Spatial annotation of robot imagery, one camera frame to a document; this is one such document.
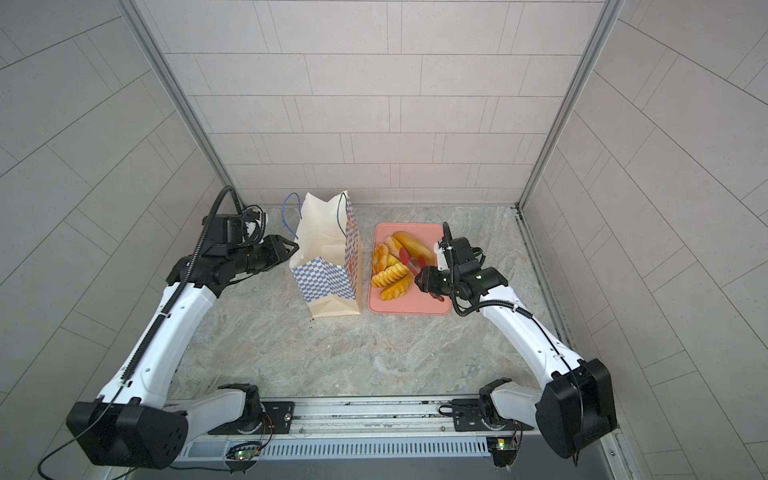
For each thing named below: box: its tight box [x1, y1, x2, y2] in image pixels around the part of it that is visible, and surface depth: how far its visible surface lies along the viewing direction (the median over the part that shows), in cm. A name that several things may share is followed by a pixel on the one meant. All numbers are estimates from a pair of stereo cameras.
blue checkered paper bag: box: [290, 190, 363, 318], surface depth 82 cm
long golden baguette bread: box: [392, 231, 434, 263], surface depth 101 cm
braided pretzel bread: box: [372, 243, 389, 274], surface depth 95 cm
